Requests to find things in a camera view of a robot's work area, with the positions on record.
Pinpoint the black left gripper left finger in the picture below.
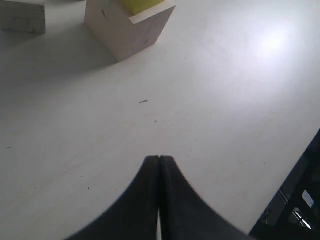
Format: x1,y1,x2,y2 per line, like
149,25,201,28
69,156,160,240

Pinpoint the medium wooden cube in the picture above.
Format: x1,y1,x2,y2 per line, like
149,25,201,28
0,0,46,34

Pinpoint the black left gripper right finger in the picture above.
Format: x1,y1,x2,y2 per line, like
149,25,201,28
159,156,251,240

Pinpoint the dark frame beside table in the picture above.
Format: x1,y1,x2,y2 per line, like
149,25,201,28
249,134,320,240

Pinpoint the yellow cube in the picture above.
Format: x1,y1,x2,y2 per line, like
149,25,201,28
120,0,164,16

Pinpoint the large light wooden cube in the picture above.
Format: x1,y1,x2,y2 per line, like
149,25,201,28
84,0,176,62

